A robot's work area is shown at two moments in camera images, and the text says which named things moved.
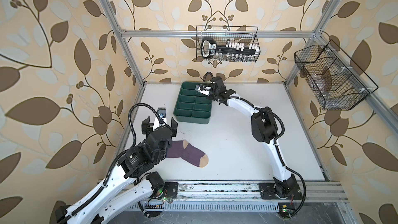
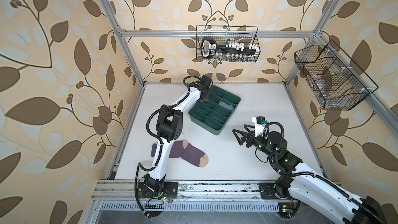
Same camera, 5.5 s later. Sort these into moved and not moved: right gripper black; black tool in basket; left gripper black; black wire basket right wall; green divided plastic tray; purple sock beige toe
Moved: green divided plastic tray; right gripper black; left gripper black
Not moved: black wire basket right wall; black tool in basket; purple sock beige toe
